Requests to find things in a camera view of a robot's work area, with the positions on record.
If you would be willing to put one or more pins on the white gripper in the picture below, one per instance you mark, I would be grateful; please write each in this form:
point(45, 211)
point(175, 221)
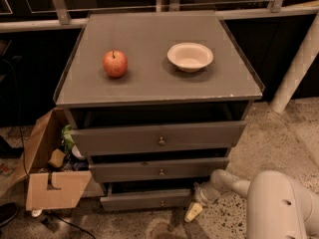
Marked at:
point(205, 193)

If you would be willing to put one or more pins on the grey bottom drawer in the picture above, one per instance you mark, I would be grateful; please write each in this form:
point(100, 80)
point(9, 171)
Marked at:
point(125, 196)

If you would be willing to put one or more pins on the grey drawer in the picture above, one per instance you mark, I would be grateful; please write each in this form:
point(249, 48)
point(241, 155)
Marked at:
point(157, 138)
point(125, 196)
point(153, 170)

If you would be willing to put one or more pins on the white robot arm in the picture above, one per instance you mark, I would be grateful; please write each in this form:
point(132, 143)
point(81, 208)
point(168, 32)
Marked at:
point(277, 206)

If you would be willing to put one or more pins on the grey middle drawer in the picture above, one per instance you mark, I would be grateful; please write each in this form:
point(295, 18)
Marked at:
point(153, 170)

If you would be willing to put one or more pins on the grey drawer cabinet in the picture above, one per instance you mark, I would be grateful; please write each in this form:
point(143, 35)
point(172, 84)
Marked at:
point(153, 90)

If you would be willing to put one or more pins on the grey top drawer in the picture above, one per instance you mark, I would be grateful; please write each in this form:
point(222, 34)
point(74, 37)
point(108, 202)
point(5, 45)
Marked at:
point(157, 138)

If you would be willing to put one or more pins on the green plastic bag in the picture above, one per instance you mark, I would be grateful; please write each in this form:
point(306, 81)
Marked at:
point(68, 142)

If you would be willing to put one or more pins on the yellow sponge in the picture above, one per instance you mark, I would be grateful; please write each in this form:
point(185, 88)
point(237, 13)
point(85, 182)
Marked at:
point(57, 158)

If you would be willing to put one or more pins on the brown cardboard box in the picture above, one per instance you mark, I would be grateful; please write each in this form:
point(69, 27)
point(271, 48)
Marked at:
point(56, 190)

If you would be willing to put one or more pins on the white bowl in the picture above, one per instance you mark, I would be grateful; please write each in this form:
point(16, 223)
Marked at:
point(190, 57)

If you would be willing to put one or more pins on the red apple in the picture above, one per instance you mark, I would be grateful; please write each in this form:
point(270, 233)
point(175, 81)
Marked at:
point(115, 64)

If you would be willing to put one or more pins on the metal railing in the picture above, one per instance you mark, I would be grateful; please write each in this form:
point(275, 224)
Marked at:
point(24, 15)

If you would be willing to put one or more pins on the white diagonal post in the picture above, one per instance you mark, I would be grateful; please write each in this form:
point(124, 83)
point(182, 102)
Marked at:
point(301, 63)

